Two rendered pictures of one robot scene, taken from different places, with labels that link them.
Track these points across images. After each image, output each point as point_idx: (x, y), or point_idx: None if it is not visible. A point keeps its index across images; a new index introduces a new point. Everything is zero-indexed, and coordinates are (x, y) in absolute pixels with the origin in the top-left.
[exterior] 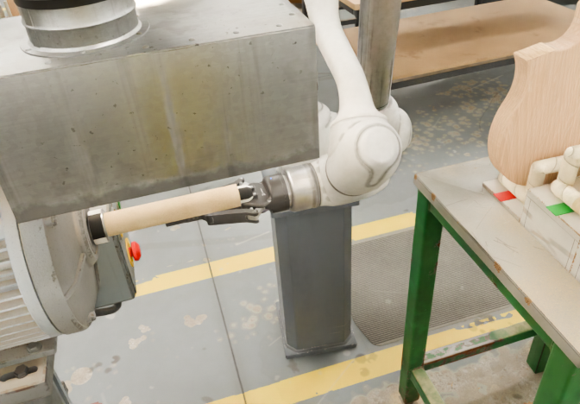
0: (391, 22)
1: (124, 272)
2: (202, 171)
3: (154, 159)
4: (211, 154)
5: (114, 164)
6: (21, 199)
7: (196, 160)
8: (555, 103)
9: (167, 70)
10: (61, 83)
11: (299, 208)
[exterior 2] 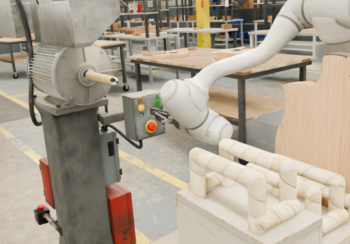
0: None
1: (134, 125)
2: (59, 42)
3: (53, 34)
4: (60, 37)
5: (49, 33)
6: (41, 37)
7: (58, 37)
8: (308, 129)
9: (53, 8)
10: (44, 8)
11: (181, 129)
